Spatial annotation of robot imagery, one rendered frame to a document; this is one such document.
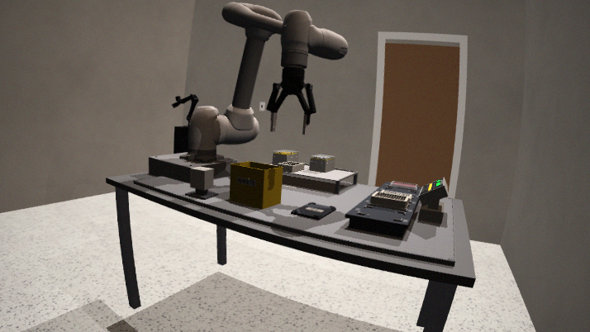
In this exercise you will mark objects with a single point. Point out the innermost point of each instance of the yellow waste bin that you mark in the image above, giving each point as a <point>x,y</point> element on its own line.
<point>255,184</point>

